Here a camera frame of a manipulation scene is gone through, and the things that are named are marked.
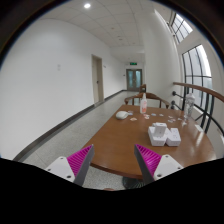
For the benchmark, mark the wooden chair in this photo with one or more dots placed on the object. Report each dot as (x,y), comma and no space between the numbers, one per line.
(149,96)

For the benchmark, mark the white charger plug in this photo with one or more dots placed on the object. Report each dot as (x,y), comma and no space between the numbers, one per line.
(159,129)

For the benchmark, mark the grey double door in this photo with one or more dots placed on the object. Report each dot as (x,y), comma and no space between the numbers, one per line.
(134,79)

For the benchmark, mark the sanitizer bottle with red label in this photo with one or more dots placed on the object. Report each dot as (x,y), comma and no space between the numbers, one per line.
(143,104)

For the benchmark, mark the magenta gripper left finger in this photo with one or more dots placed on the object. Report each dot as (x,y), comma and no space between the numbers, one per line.
(73,168)

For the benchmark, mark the white socket block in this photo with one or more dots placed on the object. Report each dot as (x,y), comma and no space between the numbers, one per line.
(173,137)

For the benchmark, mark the wooden handrail with black railing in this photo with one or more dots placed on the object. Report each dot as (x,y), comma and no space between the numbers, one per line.
(204,101)

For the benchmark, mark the white power strip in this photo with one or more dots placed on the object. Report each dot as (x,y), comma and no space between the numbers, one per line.
(156,141)

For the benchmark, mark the beige side door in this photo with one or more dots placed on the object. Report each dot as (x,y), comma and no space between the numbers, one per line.
(97,79)

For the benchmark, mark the clear glass bottle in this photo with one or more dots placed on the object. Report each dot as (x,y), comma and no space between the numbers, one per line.
(189,104)

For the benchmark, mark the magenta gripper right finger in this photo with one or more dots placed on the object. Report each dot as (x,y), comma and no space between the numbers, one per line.
(154,166)

